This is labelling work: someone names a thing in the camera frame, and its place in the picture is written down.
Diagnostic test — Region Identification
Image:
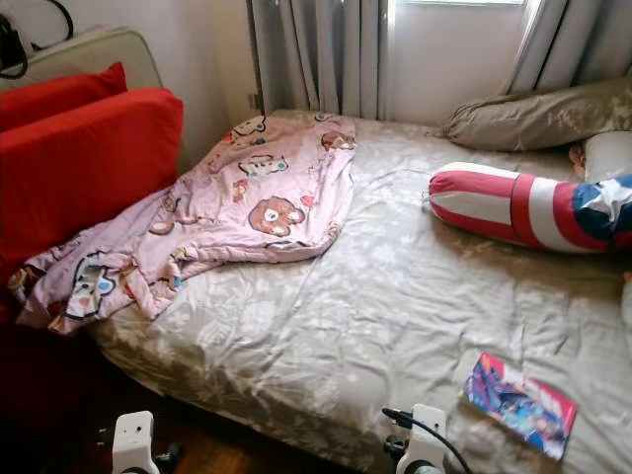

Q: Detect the colourful manga book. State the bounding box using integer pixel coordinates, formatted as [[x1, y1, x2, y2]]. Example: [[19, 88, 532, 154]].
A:
[[461, 352, 579, 461]]

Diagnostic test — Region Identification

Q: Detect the pink cartoon bear blanket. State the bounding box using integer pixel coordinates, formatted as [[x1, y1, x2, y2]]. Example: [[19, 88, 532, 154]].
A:
[[10, 112, 356, 337]]

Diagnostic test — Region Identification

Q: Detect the bed with grey floral sheet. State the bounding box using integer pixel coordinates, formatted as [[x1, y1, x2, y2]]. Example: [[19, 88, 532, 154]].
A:
[[89, 107, 632, 474]]

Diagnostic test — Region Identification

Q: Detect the red white blue star bolster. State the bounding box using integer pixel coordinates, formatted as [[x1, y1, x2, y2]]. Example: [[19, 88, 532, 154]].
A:
[[427, 161, 632, 253]]

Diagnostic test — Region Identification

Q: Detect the plain beige pillow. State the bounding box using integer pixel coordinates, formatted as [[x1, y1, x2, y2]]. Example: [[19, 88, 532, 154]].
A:
[[583, 130, 632, 184]]

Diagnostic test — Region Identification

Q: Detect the grey floral pillow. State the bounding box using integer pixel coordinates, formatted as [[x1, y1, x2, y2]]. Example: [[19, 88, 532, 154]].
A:
[[439, 77, 632, 152]]

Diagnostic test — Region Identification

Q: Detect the green quilted mattress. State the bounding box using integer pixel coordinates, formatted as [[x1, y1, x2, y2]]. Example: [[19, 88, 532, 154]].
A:
[[0, 25, 164, 92]]

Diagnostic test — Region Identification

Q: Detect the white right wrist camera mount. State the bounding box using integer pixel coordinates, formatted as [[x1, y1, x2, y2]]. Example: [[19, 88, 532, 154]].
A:
[[395, 403, 447, 474]]

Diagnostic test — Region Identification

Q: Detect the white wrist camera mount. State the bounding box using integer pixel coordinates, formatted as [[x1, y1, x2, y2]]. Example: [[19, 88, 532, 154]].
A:
[[111, 411, 156, 474], [395, 403, 447, 474]]

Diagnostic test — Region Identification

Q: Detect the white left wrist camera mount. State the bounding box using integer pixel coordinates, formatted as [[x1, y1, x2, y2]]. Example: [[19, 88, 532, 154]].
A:
[[111, 411, 156, 474]]

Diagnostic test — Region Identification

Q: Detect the black corded device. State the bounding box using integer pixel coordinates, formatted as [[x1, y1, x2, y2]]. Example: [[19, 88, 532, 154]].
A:
[[0, 0, 75, 80]]

